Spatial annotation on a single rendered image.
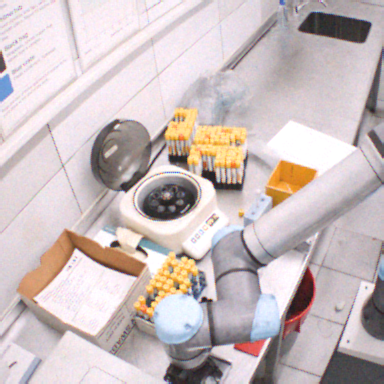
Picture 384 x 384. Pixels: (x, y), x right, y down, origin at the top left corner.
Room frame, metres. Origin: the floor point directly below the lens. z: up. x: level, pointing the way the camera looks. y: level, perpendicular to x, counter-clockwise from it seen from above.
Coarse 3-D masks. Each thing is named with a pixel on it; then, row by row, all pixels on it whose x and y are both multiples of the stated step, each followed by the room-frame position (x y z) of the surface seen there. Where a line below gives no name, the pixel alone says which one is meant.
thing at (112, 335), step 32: (64, 256) 0.77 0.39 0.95; (96, 256) 0.76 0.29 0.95; (128, 256) 0.69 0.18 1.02; (32, 288) 0.65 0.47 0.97; (64, 288) 0.67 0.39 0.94; (96, 288) 0.66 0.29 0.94; (128, 288) 0.65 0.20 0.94; (64, 320) 0.56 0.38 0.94; (96, 320) 0.56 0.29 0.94; (128, 320) 0.55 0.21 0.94
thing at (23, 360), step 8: (8, 344) 0.50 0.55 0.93; (16, 344) 0.50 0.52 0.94; (8, 352) 0.47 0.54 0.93; (16, 352) 0.47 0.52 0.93; (24, 352) 0.47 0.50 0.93; (0, 360) 0.43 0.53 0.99; (8, 360) 0.45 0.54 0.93; (16, 360) 0.45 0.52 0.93; (24, 360) 0.45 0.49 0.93; (32, 360) 0.45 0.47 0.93; (40, 360) 0.45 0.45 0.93; (0, 368) 0.41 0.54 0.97; (8, 368) 0.42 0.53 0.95; (16, 368) 0.43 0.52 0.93; (24, 368) 0.43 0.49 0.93; (32, 368) 0.42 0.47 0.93; (0, 376) 0.40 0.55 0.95; (8, 376) 0.41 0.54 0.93; (16, 376) 0.40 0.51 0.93; (24, 376) 0.40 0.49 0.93; (32, 376) 0.41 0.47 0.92
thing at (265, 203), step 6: (264, 198) 0.86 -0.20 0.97; (270, 198) 0.85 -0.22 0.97; (252, 204) 0.84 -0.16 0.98; (264, 204) 0.83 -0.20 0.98; (270, 204) 0.85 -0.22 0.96; (252, 210) 0.82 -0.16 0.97; (258, 210) 0.82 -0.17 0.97; (264, 210) 0.82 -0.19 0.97; (270, 210) 0.85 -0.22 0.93; (246, 216) 0.80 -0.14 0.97; (252, 216) 0.80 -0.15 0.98; (258, 216) 0.79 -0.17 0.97; (246, 222) 0.80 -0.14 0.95
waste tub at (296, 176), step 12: (276, 168) 0.98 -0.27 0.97; (288, 168) 1.00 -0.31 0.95; (300, 168) 0.97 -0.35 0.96; (312, 168) 0.95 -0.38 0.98; (276, 180) 0.98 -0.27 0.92; (288, 180) 0.99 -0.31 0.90; (300, 180) 0.97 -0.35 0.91; (312, 180) 0.95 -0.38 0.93; (276, 192) 0.89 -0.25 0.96; (288, 192) 0.87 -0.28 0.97; (276, 204) 0.89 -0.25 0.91
